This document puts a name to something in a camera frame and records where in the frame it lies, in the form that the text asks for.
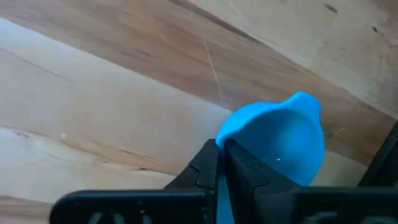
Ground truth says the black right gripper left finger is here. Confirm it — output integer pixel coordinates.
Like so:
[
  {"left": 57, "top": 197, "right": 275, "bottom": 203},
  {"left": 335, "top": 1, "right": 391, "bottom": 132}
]
[{"left": 49, "top": 139, "right": 223, "bottom": 224}]

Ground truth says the black aluminium frame bar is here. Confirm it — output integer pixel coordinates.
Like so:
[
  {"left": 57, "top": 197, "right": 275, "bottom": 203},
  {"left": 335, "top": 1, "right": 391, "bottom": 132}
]
[{"left": 357, "top": 120, "right": 398, "bottom": 188}]

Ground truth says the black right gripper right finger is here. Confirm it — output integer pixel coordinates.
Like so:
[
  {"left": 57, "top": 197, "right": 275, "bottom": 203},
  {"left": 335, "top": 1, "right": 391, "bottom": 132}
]
[{"left": 223, "top": 139, "right": 398, "bottom": 224}]

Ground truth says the blue plastic measuring cup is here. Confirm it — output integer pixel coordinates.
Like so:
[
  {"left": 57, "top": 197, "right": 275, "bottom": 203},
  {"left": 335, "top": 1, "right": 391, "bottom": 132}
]
[{"left": 215, "top": 90, "right": 326, "bottom": 224}]

